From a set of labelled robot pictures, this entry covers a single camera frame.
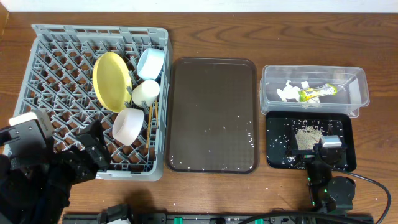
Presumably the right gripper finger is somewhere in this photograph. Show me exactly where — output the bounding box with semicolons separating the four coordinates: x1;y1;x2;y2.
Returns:
328;123;344;143
289;127;299;152

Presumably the white cup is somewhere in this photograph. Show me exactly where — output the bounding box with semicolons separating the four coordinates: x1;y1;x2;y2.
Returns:
112;108;144;146

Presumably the green yellow snack wrapper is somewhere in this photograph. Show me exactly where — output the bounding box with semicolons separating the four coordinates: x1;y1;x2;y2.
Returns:
298;83;338;102

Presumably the white tissue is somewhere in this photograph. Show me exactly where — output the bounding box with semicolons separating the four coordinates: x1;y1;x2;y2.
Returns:
277;80;309;102

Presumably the yellow plate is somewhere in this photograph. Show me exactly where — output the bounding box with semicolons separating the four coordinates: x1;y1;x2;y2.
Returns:
93;52;132;113

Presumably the white bowl with food residue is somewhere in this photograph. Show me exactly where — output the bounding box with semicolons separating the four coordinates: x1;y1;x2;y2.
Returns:
131;80;160;107

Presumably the wooden chopstick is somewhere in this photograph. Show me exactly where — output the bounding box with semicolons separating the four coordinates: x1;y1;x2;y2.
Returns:
146;105;153;149
155;100;159;128

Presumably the light blue bowl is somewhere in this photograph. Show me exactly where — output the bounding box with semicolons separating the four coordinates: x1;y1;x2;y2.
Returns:
137;48;165;80

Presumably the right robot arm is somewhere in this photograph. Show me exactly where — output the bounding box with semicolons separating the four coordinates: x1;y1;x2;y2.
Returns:
285;125;356;215

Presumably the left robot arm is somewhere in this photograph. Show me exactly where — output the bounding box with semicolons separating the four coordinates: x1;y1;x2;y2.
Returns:
1;120;111;223

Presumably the grey plastic dishwasher rack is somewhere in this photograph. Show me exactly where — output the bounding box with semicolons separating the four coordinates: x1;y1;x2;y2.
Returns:
14;24;172;181

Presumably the pile of rice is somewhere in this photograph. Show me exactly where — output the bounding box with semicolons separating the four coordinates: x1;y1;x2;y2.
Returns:
295;126;323;150

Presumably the black tray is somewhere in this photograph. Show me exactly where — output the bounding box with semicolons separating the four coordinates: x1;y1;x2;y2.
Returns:
266;111;357;172

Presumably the clear plastic container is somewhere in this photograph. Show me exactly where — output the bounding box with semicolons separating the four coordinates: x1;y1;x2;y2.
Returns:
259;65;370;118

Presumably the dark brown serving tray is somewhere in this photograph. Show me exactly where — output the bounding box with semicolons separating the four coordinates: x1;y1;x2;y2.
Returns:
165;57;259;174

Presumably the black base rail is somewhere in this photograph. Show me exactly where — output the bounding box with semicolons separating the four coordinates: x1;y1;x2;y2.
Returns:
62;204;374;224

